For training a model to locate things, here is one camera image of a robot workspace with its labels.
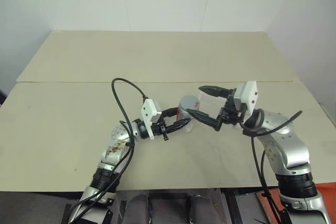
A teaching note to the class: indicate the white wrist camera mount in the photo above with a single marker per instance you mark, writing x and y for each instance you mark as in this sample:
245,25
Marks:
248,95
149,115

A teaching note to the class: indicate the dark grey rounded shape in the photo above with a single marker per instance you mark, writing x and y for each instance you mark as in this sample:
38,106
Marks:
198,208
136,208

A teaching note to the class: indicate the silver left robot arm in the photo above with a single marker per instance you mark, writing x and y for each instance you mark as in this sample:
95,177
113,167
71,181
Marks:
115,153

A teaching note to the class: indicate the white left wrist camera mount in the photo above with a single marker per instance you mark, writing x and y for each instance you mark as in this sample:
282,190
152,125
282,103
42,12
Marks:
149,115

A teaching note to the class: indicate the orange red panel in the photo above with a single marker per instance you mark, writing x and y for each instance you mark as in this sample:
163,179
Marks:
325,186

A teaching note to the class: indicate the silver red soda can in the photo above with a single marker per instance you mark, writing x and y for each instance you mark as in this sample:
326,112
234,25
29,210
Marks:
187,120

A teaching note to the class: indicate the grey jar lid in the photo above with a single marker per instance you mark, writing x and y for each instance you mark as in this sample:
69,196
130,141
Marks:
189,102

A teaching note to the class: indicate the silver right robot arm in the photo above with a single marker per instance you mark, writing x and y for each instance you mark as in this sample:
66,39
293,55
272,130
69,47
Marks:
288,150

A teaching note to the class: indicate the black metal frame bar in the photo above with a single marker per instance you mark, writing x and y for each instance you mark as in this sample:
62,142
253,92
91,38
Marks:
232,205

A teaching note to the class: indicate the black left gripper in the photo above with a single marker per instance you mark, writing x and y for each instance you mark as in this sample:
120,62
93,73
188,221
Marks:
158,129

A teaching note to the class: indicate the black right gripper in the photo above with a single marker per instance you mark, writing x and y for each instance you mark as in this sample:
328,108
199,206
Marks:
231,112

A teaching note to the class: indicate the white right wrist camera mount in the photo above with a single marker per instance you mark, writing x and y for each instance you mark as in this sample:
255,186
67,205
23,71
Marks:
248,95

